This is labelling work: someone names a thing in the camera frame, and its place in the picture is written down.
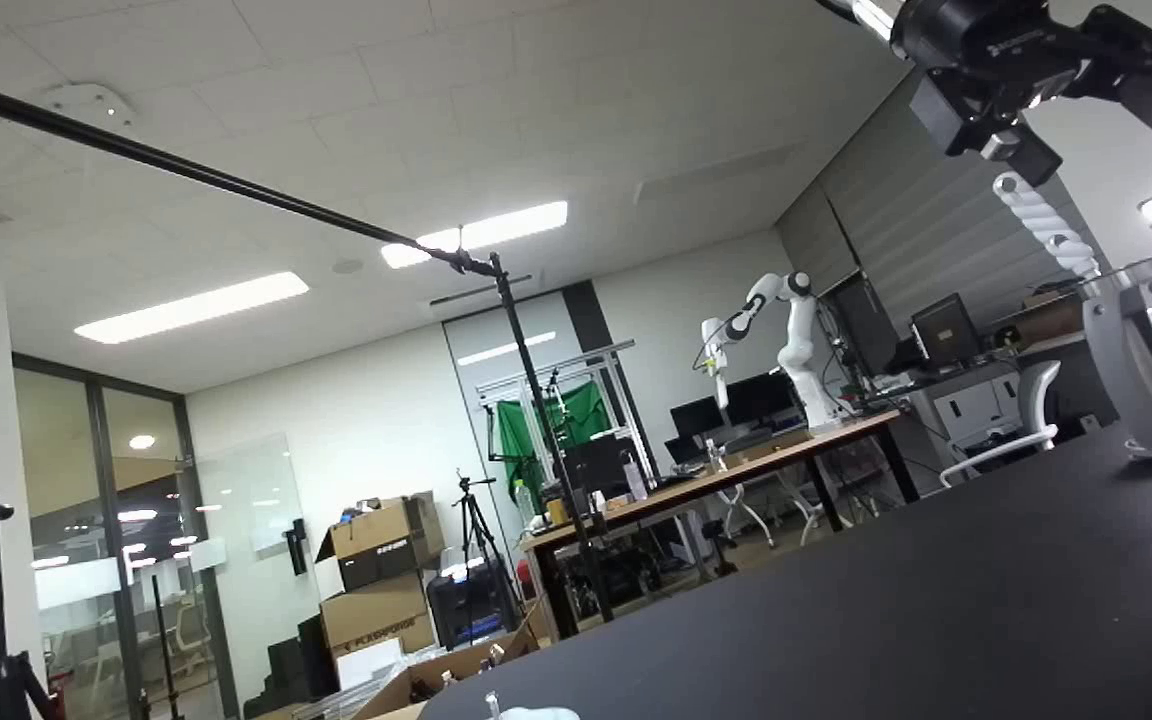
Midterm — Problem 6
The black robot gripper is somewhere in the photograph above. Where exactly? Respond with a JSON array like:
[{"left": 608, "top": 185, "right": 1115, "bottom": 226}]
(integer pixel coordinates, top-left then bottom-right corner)
[{"left": 893, "top": 0, "right": 1152, "bottom": 185}]

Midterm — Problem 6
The small black tripod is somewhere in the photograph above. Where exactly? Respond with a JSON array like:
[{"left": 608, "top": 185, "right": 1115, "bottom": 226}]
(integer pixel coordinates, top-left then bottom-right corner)
[{"left": 455, "top": 477, "right": 507, "bottom": 591}]

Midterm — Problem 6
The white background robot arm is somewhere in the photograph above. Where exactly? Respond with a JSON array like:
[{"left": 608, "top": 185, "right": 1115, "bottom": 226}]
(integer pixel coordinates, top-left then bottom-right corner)
[{"left": 699, "top": 273, "right": 839, "bottom": 433}]

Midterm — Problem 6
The black monitor on desk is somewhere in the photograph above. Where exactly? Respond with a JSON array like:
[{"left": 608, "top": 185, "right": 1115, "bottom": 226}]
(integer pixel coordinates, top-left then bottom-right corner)
[{"left": 913, "top": 295, "right": 979, "bottom": 368}]

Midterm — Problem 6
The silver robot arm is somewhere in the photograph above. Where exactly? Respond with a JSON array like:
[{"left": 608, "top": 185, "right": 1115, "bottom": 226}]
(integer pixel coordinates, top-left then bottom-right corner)
[{"left": 817, "top": 0, "right": 1152, "bottom": 185}]

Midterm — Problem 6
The open cardboard box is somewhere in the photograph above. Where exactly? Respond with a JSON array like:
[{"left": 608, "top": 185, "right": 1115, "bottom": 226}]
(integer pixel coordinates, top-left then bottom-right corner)
[{"left": 352, "top": 623, "right": 537, "bottom": 720}]

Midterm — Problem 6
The upper cardboard box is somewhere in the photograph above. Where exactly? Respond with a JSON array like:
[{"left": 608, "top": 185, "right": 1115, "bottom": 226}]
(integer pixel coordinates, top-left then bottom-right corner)
[{"left": 318, "top": 493, "right": 443, "bottom": 591}]

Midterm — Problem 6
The white office chair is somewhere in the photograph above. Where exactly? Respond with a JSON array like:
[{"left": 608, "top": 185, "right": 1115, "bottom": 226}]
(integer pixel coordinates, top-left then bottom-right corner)
[{"left": 941, "top": 362, "right": 1058, "bottom": 485}]

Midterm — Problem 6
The lower cardboard box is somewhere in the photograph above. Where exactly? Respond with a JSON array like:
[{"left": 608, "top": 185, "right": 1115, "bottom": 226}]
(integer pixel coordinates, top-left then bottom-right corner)
[{"left": 318, "top": 578, "right": 430, "bottom": 652}]

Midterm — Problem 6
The wooden long table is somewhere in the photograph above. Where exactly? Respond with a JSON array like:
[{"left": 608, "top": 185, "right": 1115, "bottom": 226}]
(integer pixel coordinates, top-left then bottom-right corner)
[{"left": 526, "top": 409, "right": 918, "bottom": 639}]

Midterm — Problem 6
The black computer monitor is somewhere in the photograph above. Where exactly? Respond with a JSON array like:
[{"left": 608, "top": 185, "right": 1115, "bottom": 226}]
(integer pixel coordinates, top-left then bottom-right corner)
[{"left": 725, "top": 375, "right": 804, "bottom": 427}]

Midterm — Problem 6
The green cloth on rack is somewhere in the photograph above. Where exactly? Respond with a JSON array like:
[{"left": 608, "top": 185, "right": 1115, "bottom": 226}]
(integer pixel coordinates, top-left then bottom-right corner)
[{"left": 493, "top": 384, "right": 611, "bottom": 499}]

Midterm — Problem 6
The black boom pole stand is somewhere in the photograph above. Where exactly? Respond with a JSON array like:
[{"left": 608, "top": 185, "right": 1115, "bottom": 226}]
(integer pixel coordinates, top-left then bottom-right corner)
[{"left": 0, "top": 92, "right": 617, "bottom": 620}]

